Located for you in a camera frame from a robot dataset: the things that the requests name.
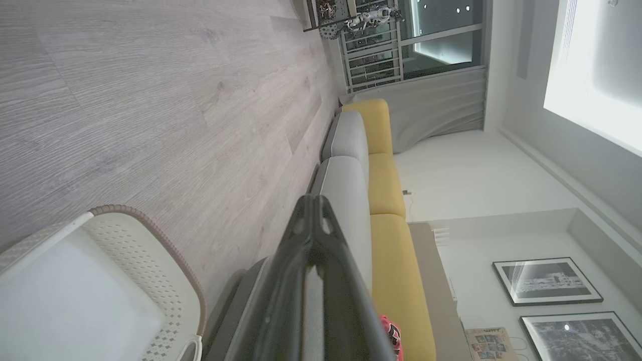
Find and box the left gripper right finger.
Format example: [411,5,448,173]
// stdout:
[308,195,398,361]

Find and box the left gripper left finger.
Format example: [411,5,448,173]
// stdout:
[251,195,316,361]

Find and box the red clothing with print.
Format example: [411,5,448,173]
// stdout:
[379,314,403,361]

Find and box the white brown-rimmed laundry basket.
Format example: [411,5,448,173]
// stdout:
[0,204,208,361]

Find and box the yellow sofa back cushion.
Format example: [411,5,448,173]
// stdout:
[370,214,438,361]
[367,152,407,220]
[342,98,394,155]

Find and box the beige ledge behind sofa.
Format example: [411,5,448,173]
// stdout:
[407,222,473,361]

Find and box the grey and yellow sofa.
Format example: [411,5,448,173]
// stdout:
[203,98,438,361]

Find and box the colourful poster board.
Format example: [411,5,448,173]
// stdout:
[465,327,520,361]

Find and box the black framed picture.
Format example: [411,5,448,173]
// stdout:
[519,311,642,361]
[492,257,604,307]

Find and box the grey curtain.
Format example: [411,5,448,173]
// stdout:
[340,67,488,154]

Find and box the white balcony railing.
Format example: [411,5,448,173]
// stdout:
[337,19,405,94]

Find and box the bright ceiling light panel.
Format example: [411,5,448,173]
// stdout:
[543,0,642,159]

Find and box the window frame with glass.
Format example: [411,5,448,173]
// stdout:
[400,0,490,82]

